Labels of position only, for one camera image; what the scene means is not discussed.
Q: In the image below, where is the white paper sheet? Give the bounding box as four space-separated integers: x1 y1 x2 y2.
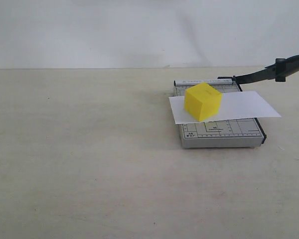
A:
169 91 281 124

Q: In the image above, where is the yellow foam cube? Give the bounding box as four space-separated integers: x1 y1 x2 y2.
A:
184 83 222 121

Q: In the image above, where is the grey paper cutter base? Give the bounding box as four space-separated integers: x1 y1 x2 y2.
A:
174 77 267 148

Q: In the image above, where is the black cutter blade arm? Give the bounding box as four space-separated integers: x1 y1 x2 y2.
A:
217 55 299 85

